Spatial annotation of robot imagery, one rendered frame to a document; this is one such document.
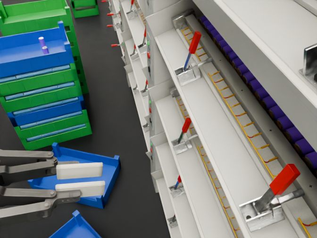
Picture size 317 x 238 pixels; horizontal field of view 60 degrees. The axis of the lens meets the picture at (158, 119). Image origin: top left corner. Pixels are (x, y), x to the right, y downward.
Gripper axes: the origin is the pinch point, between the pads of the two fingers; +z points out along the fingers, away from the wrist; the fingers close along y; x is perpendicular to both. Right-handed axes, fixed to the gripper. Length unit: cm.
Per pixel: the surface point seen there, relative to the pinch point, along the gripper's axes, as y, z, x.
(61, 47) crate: -80, -5, -23
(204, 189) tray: -0.4, 23.8, -7.0
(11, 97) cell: -65, -23, -37
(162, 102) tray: -28.7, 22.3, -8.1
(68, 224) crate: -23, -3, -59
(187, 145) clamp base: -11.5, 23.5, -6.2
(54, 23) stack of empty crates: -99, -8, -21
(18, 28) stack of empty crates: -97, -23, -24
